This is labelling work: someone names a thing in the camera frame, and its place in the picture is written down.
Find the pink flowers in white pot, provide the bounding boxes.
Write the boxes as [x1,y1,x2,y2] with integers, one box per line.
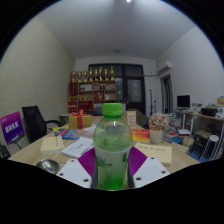
[147,112,170,145]

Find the small steel cup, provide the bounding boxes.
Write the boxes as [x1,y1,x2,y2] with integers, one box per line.
[35,158,61,175]

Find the dark wooden stool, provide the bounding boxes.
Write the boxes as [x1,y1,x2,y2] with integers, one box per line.
[193,129,212,151]

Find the wooden shelf unit with trophies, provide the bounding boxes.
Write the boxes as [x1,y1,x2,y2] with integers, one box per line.
[67,66,118,114]

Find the yellow gift box, red ribbon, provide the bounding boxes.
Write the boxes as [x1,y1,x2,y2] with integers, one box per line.
[67,109,93,130]

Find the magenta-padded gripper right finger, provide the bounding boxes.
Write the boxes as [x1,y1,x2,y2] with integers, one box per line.
[127,146,171,189]

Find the long wooden side desk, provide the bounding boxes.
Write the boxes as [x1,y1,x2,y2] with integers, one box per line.
[174,108,224,158]

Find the blue patterned book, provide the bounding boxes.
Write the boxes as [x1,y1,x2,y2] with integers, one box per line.
[54,128,81,140]

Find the black computer monitor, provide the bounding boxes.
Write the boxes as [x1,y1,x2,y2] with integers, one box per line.
[176,94,191,108]

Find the black office chair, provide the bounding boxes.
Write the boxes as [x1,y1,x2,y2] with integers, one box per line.
[21,105,64,144]

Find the white wall air conditioner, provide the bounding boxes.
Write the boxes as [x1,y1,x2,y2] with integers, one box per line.
[156,59,173,75]

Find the green drink bottle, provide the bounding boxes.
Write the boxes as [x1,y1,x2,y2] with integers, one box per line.
[92,102,134,191]

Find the white round stool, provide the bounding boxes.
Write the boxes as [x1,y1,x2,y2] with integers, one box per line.
[202,134,220,161]

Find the small cream book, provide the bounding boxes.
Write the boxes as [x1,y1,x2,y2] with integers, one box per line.
[39,135,65,155]

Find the orange red book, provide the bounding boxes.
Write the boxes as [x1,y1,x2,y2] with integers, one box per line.
[130,128,151,144]

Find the purple sign board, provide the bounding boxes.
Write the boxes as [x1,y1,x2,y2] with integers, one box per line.
[0,111,25,145]

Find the dark glass double door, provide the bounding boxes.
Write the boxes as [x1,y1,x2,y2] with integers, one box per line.
[88,63,146,116]

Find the standing orange card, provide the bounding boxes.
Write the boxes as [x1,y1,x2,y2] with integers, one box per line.
[125,110,138,129]

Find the white book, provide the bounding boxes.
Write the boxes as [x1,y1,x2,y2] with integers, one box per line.
[61,136,95,159]

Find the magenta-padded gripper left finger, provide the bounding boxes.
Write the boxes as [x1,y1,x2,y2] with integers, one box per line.
[55,147,98,189]

